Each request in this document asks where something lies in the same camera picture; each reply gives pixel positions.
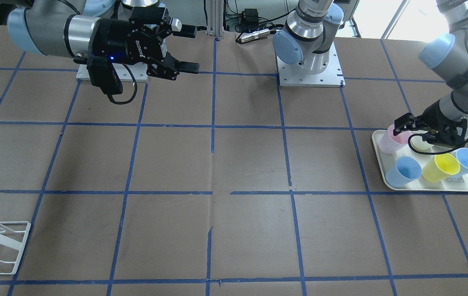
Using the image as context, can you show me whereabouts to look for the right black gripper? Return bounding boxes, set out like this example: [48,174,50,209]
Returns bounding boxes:
[88,7,200,80]

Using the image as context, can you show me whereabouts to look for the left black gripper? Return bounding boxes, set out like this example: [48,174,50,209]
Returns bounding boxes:
[393,99,468,148]

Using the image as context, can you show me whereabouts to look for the pink plastic cup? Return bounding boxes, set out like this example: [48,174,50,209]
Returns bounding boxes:
[378,124,412,154]

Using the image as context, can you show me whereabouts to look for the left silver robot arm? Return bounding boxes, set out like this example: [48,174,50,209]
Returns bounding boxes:
[273,0,468,150]

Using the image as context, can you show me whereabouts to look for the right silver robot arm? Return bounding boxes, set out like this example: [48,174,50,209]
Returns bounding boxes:
[8,0,199,86]

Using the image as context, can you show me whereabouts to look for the pale green plastic cup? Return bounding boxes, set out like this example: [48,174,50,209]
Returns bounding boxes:
[408,134,434,152]

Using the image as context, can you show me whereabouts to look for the grey plastic cup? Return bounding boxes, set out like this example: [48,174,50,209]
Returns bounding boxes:
[440,127,468,149]

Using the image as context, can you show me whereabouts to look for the yellow plastic cup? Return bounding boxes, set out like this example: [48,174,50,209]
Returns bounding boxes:
[422,153,461,183]

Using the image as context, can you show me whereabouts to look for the blue cup back of tray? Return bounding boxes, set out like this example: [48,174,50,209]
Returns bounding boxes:
[385,157,422,187]

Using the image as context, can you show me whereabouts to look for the cream plastic tray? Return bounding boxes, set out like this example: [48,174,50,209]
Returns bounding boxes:
[371,129,468,192]

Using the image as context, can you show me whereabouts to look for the aluminium frame post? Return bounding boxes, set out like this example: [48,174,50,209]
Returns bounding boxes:
[204,0,226,40]

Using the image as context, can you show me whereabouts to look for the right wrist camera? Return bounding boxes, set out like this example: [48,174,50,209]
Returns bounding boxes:
[87,55,123,95]

